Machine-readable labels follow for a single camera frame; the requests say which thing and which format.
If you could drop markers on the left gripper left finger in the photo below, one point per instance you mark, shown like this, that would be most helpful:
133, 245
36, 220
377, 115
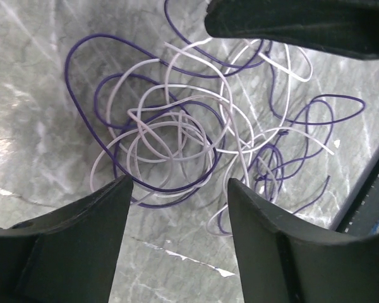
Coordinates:
69, 254

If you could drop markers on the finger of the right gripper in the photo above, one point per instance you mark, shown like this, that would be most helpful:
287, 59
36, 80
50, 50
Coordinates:
343, 28

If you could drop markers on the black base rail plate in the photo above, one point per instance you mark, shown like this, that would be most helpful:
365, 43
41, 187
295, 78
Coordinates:
360, 214

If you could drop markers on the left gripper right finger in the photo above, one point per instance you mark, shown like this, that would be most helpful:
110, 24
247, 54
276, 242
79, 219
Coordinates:
282, 258

